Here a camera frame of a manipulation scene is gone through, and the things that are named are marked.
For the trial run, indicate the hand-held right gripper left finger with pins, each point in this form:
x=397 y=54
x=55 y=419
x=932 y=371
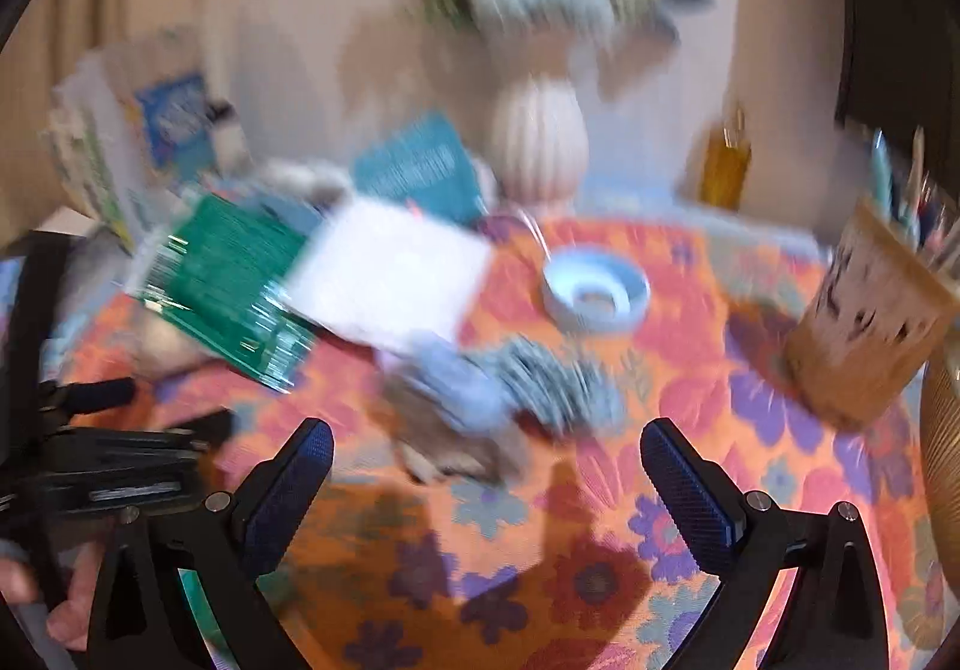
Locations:
x=289 y=497

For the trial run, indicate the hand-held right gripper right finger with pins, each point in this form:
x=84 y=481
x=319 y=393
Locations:
x=690 y=497

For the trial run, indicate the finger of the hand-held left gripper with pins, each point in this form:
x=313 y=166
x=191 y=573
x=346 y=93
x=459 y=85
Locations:
x=204 y=427
x=97 y=394

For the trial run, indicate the blue plaid bow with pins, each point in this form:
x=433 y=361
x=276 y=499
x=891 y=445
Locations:
x=559 y=385

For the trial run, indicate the person's left hand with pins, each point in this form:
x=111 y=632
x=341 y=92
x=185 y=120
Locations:
x=71 y=614

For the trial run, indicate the floral orange tablecloth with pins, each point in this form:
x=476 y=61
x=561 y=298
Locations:
x=675 y=377

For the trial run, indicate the green packet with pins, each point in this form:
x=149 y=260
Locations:
x=225 y=280

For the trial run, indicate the white plush toy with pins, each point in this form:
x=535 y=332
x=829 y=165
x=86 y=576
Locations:
x=450 y=392
x=300 y=178

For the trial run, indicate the white and blue tape roll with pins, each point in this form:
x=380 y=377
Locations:
x=596 y=295

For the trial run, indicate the white packet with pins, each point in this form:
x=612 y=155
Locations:
x=390 y=276

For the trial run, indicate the brown cardboard pen holder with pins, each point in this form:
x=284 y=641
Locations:
x=862 y=317

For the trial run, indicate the row of books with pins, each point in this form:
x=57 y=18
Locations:
x=97 y=145

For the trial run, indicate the woven wicker object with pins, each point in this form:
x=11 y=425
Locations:
x=943 y=445

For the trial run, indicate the blue cover book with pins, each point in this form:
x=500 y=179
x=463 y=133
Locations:
x=176 y=122

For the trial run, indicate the yellow glass bottle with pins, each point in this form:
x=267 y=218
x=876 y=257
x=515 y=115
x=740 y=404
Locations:
x=726 y=167

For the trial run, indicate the bunch of pens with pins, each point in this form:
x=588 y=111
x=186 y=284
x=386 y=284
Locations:
x=907 y=190

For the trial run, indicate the white ribbed vase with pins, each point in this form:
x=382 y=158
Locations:
x=538 y=145

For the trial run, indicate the dark monitor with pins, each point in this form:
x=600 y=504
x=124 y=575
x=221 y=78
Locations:
x=892 y=2

